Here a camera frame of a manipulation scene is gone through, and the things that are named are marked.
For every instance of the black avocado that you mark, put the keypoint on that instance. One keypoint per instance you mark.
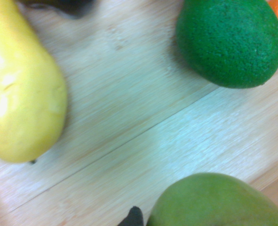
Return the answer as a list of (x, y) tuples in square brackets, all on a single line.
[(73, 8)]

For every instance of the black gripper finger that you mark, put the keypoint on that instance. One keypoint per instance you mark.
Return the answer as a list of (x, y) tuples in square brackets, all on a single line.
[(134, 217)]

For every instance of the light wooden tray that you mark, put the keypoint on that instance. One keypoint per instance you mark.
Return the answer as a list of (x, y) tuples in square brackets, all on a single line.
[(129, 106)]

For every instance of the green apple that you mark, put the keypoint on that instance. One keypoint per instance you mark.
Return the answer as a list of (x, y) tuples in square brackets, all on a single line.
[(212, 202)]

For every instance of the green lime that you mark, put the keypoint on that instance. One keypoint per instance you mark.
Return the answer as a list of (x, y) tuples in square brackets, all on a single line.
[(228, 44)]

